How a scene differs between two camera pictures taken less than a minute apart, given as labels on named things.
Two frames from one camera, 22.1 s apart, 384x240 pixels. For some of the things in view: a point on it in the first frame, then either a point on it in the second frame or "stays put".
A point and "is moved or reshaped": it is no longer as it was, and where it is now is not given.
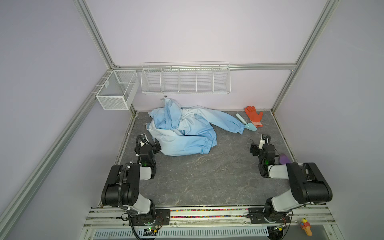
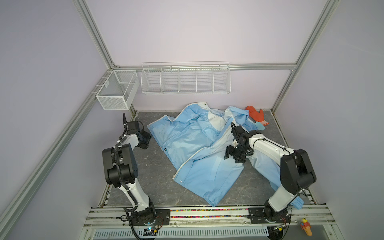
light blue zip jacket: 181,130 is moved or reshaped
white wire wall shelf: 186,78 stays put
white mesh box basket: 118,90 stays put
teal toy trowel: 248,125 to 259,126
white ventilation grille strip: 248,233 stays put
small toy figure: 306,226 stays put
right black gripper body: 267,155 to 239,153
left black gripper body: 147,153 to 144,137
